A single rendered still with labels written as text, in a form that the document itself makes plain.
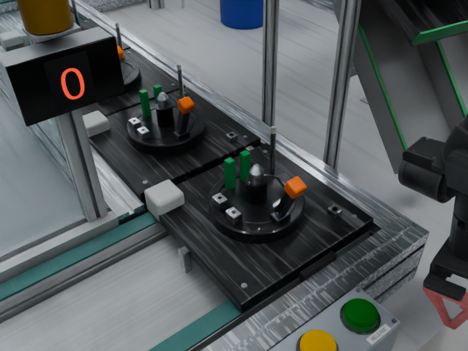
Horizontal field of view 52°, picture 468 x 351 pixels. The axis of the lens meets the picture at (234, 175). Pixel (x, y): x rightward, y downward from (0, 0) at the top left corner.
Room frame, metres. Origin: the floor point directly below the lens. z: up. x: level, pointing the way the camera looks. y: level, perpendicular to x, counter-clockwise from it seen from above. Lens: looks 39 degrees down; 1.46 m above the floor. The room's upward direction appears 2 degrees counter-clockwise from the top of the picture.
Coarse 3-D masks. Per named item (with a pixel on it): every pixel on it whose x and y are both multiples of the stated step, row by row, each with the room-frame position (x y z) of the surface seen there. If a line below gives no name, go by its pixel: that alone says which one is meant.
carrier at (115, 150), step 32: (160, 96) 0.72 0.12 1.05; (192, 96) 0.85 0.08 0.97; (96, 128) 0.73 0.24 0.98; (128, 128) 0.71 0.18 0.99; (160, 128) 0.71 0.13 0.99; (192, 128) 0.71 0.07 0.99; (224, 128) 0.73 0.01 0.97; (128, 160) 0.64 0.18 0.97; (160, 160) 0.64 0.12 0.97; (192, 160) 0.64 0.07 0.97
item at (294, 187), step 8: (280, 176) 0.47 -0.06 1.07; (288, 176) 0.48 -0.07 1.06; (296, 176) 0.46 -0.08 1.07; (288, 184) 0.45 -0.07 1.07; (296, 184) 0.45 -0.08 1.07; (304, 184) 0.45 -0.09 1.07; (288, 192) 0.45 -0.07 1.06; (296, 192) 0.44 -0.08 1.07; (288, 200) 0.45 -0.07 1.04; (280, 208) 0.47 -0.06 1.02; (288, 208) 0.47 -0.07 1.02; (280, 216) 0.47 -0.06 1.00
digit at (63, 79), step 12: (60, 60) 0.48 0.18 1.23; (72, 60) 0.48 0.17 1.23; (84, 60) 0.49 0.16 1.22; (48, 72) 0.47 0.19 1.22; (60, 72) 0.48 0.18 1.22; (72, 72) 0.48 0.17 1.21; (84, 72) 0.49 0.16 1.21; (60, 84) 0.47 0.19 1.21; (72, 84) 0.48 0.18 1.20; (84, 84) 0.49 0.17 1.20; (60, 96) 0.47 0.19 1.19; (72, 96) 0.48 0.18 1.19; (84, 96) 0.49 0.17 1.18; (96, 96) 0.49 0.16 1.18; (60, 108) 0.47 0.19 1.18
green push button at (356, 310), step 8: (352, 304) 0.34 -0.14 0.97; (360, 304) 0.34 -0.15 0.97; (368, 304) 0.34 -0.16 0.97; (344, 312) 0.34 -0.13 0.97; (352, 312) 0.33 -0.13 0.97; (360, 312) 0.33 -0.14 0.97; (368, 312) 0.33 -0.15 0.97; (376, 312) 0.33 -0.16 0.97; (352, 320) 0.32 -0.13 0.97; (360, 320) 0.32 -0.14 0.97; (368, 320) 0.32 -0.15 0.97; (376, 320) 0.32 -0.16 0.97; (352, 328) 0.32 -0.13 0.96; (360, 328) 0.32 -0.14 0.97; (368, 328) 0.32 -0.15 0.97
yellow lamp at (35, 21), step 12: (24, 0) 0.48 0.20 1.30; (36, 0) 0.48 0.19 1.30; (48, 0) 0.48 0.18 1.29; (60, 0) 0.49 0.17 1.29; (24, 12) 0.48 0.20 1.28; (36, 12) 0.48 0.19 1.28; (48, 12) 0.48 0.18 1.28; (60, 12) 0.49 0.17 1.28; (24, 24) 0.49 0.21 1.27; (36, 24) 0.48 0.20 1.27; (48, 24) 0.48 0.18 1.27; (60, 24) 0.48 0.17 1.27
